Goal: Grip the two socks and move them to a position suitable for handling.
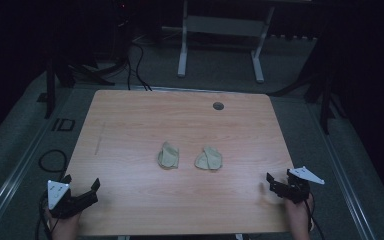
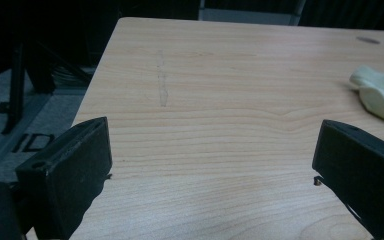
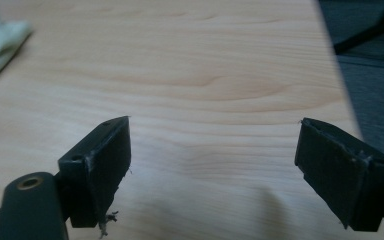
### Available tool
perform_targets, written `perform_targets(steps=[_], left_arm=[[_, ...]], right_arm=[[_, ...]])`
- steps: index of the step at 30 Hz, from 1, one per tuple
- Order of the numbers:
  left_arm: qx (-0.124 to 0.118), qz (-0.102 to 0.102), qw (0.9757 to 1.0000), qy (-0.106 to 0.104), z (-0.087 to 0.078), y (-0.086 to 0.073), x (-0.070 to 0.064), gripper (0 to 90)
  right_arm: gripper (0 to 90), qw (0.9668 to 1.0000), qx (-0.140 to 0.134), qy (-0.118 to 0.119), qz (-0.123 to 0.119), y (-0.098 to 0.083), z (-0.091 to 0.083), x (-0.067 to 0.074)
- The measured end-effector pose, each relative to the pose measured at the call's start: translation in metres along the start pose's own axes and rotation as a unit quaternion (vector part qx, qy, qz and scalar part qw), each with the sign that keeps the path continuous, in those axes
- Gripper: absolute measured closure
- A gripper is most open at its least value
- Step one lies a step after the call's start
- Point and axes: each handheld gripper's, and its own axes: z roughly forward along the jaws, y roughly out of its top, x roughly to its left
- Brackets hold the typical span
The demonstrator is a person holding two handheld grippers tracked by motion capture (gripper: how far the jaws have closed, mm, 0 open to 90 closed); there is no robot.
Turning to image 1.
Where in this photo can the grey round table grommet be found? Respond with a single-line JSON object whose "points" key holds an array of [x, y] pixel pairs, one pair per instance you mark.
{"points": [[218, 106]]}

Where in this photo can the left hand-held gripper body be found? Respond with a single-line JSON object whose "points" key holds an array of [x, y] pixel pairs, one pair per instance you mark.
{"points": [[58, 194]]}

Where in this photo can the black tripod stand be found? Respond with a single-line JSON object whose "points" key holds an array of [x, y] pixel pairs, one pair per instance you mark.
{"points": [[50, 86], [325, 100]]}

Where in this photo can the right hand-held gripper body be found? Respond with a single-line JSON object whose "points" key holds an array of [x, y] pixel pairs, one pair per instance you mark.
{"points": [[300, 185]]}

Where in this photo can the person's right hand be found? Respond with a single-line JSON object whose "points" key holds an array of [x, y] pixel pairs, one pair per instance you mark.
{"points": [[297, 216]]}

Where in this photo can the person's left hand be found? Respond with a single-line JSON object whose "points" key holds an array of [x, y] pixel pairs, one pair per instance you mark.
{"points": [[64, 226]]}

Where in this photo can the white metal desk frame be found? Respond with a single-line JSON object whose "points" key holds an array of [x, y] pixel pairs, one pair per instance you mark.
{"points": [[225, 26]]}

